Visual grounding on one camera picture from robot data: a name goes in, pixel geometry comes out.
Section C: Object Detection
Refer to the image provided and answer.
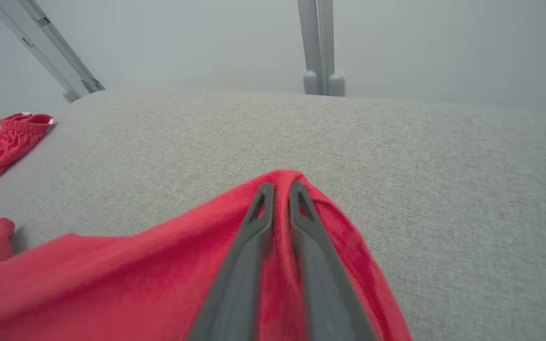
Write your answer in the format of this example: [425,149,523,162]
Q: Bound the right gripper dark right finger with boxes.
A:
[288,180,378,341]

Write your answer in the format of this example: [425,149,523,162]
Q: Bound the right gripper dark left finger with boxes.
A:
[185,182,276,341]

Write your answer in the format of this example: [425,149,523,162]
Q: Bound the red t-shirt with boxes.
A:
[0,169,414,341]

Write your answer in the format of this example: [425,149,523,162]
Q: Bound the red shorts with white stripes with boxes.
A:
[0,112,56,195]

